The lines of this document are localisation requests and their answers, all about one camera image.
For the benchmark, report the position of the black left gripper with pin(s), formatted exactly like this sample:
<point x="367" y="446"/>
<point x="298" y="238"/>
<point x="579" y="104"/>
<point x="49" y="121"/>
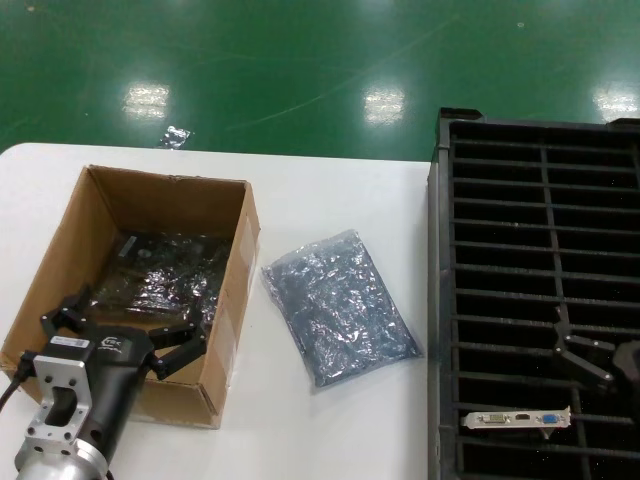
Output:
<point x="120" y="370"/>

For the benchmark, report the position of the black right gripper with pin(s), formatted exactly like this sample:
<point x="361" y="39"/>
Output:
<point x="630" y="362"/>

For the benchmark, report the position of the graphics card with silver bracket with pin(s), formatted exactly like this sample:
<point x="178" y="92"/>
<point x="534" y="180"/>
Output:
<point x="500" y="420"/>

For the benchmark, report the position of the grey antistatic bag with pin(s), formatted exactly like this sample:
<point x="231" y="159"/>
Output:
<point x="340" y="310"/>

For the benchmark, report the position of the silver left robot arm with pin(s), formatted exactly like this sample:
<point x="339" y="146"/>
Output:
<point x="55" y="465"/>

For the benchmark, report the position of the bagged graphics card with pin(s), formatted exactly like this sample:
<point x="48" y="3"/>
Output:
<point x="165" y="280"/>

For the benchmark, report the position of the brown cardboard box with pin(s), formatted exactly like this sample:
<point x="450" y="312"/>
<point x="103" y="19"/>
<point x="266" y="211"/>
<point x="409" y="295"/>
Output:
<point x="175" y="400"/>

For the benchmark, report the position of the black slotted plastic container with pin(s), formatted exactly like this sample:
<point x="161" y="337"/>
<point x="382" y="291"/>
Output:
<point x="500" y="210"/>

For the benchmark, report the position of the crumpled foil scrap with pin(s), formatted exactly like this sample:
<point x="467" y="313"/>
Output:
<point x="175" y="137"/>

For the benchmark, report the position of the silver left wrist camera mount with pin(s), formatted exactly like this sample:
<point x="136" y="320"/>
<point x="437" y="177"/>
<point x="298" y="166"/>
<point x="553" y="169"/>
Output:
<point x="60" y="380"/>

